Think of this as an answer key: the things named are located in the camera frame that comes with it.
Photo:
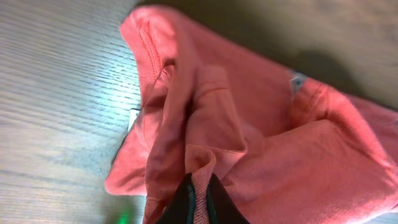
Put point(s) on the red t-shirt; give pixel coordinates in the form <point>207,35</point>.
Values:
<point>286,148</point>

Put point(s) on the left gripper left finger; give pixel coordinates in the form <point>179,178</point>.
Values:
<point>182,207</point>

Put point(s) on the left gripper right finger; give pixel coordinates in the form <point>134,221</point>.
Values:
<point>219,206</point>

